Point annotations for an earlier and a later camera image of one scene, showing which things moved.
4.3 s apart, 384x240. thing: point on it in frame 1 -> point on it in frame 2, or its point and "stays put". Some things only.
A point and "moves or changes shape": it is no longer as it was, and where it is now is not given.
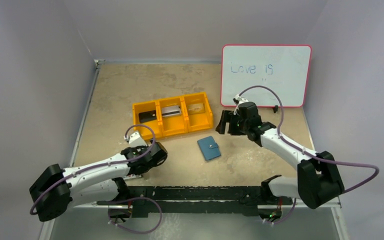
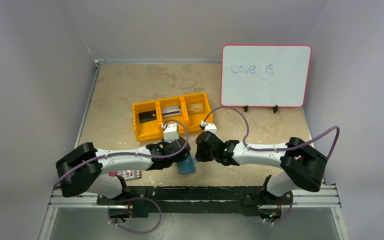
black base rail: [148, 199] stays put
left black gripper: [140, 148] -> [182, 158]
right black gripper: [233, 122] -> [204, 145]
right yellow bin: [197, 111] stays put
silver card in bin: [171, 111] stays put
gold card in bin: [193, 109] stays put
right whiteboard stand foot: [275, 109] stays put
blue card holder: [209, 148] moves or changes shape
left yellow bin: [147, 113] stays put
